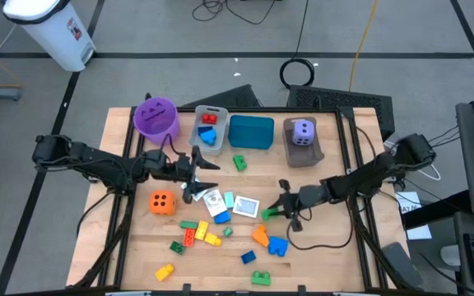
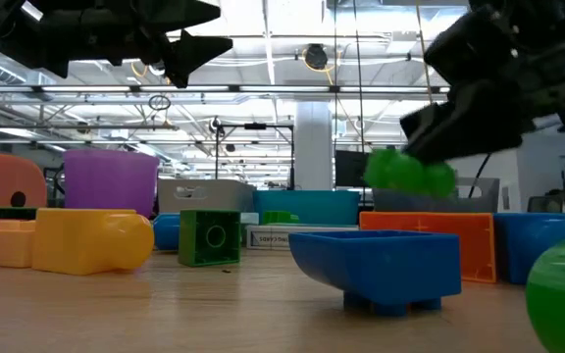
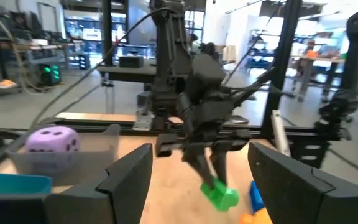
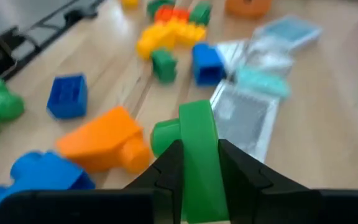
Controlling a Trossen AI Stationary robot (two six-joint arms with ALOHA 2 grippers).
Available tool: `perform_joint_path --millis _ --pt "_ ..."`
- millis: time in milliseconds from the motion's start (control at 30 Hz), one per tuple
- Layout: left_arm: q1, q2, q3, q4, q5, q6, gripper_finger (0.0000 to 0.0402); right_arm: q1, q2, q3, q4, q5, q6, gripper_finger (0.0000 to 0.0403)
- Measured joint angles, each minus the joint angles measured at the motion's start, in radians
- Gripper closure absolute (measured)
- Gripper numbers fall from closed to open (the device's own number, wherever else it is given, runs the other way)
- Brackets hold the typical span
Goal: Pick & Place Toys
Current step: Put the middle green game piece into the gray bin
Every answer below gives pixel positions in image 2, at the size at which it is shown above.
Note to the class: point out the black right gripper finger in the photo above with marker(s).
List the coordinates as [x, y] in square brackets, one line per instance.
[459, 127]

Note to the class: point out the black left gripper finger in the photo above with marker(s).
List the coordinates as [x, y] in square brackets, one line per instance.
[179, 12]
[199, 51]

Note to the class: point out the green bumpy toy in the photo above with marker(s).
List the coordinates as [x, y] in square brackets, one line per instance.
[400, 174]

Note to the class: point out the dark gray storage bin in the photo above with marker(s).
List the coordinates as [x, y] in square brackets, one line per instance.
[425, 205]

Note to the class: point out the orange brick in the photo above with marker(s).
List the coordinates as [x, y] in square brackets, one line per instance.
[429, 245]

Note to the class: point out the blue rounded brick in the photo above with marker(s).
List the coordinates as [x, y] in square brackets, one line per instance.
[528, 245]
[166, 231]

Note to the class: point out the light gray storage bin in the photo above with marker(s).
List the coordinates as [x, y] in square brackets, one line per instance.
[228, 196]

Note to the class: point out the purple plastic bucket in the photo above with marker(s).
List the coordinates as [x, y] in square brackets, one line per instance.
[111, 181]

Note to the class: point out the pale cyan brick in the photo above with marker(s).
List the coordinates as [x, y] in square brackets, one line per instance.
[249, 219]

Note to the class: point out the white playing card box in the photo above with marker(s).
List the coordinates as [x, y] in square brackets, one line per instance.
[312, 237]

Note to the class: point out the green square brick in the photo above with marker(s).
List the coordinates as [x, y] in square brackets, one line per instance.
[209, 257]

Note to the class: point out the large yellow rounded brick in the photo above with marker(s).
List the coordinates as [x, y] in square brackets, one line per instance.
[81, 240]

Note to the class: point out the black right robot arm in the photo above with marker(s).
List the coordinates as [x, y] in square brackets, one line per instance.
[557, 15]

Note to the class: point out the gray office chair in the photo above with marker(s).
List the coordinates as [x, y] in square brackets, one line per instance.
[542, 205]

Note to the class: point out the black computer monitor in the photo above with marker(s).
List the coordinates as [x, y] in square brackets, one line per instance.
[351, 169]

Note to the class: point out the white building column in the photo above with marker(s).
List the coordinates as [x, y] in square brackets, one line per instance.
[314, 147]

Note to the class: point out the blue scoop-shaped brick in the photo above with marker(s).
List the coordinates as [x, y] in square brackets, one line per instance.
[380, 265]

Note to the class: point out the teal storage bin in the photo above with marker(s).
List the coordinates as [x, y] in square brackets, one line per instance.
[307, 208]

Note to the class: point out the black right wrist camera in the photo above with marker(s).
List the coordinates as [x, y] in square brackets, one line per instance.
[469, 44]

